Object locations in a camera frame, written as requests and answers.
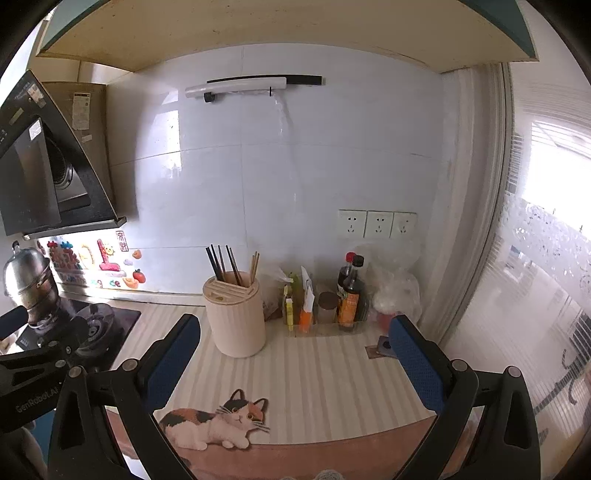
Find dark chopstick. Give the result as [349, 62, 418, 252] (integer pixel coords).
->
[205, 247, 218, 281]
[217, 244, 226, 281]
[225, 245, 243, 287]
[209, 244, 225, 282]

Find light wooden chopstick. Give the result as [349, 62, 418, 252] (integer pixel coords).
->
[249, 253, 256, 285]
[253, 251, 259, 280]

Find black gas stove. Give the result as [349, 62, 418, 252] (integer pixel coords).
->
[16, 298, 141, 371]

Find stainless steel pot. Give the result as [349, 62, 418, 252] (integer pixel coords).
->
[3, 241, 59, 327]

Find cream cylindrical utensil holder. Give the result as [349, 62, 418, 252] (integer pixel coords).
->
[202, 277, 266, 359]

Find black range hood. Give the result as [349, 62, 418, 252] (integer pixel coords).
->
[1, 71, 126, 238]

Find striped cat table mat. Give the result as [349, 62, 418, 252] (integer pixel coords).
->
[105, 301, 482, 480]

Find yellow seasoning box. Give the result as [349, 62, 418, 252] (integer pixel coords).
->
[283, 273, 296, 332]

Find orange seasoning box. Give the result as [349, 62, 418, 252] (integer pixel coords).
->
[298, 266, 315, 333]

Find clear plastic organizer tray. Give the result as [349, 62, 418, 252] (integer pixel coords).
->
[283, 284, 369, 337]

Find plastic bag with red item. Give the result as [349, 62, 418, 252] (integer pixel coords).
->
[366, 244, 423, 334]

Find brown lid jar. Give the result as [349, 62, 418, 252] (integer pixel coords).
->
[317, 291, 339, 324]

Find red cap sauce bottle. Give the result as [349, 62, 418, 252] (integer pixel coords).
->
[337, 251, 356, 296]

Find wooden upper cabinet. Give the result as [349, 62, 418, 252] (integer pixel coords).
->
[40, 0, 537, 73]

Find colourful wall stickers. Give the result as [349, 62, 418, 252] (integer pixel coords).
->
[36, 228, 147, 290]

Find white wall socket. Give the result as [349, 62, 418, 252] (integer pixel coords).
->
[363, 211, 394, 240]
[337, 209, 368, 239]
[390, 212, 418, 239]

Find white wall rail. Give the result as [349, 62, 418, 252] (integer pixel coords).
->
[184, 74, 325, 103]

